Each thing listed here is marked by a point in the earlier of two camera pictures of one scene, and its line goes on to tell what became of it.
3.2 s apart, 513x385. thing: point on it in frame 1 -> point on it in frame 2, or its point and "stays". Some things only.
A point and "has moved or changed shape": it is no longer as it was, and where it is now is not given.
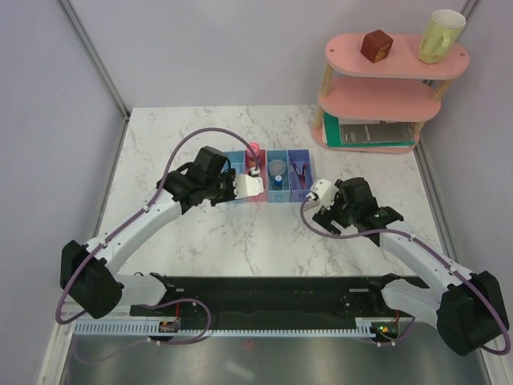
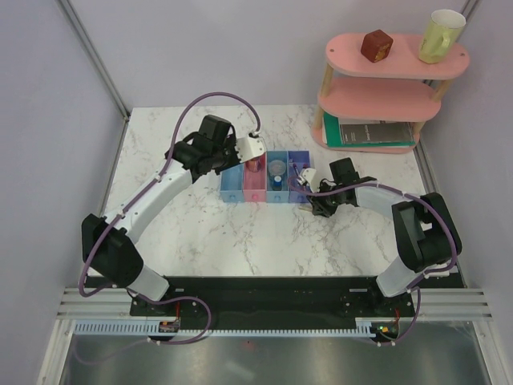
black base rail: x=207 y=299 stays
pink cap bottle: x=255 y=147 has moved or changed shape
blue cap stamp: x=278 y=183 stays
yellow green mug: x=440 y=33 stays
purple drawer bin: x=300 y=174 stays
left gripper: x=230 y=176 -> x=231 y=142
